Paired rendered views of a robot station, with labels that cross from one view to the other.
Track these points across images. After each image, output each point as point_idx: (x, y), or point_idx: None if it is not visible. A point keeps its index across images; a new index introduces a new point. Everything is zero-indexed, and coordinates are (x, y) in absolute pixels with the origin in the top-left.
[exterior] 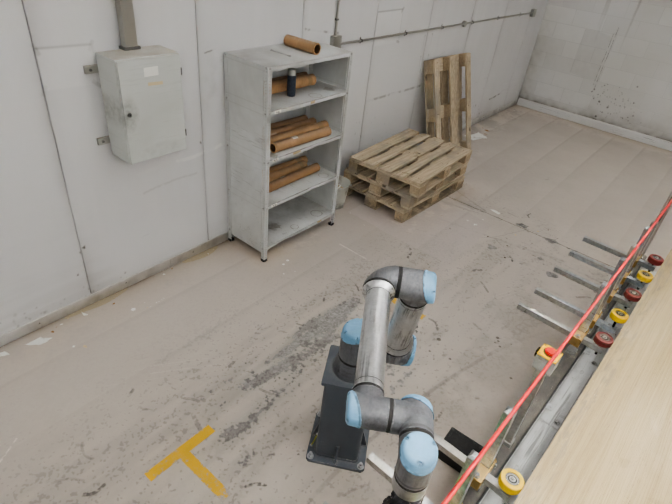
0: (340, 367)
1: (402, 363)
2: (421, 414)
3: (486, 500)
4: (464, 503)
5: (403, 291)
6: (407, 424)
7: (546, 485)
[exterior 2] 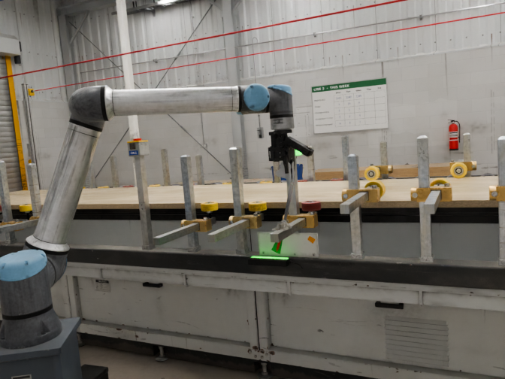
0: (42, 325)
1: (65, 267)
2: None
3: None
4: (213, 251)
5: None
6: None
7: (207, 201)
